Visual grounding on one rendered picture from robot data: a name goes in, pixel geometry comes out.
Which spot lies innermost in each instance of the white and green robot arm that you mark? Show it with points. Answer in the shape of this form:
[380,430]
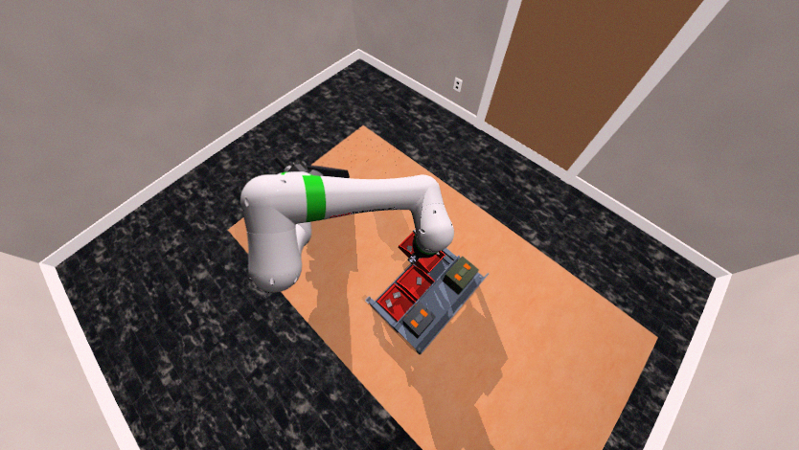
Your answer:
[272,205]

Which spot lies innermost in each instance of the dark grey case with orange latches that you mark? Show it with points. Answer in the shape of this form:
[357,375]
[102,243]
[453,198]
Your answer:
[418,319]

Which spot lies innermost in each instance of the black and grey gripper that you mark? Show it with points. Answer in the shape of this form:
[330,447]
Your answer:
[414,258]

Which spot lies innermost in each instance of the grey metal shelf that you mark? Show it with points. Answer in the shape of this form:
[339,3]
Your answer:
[441,300]

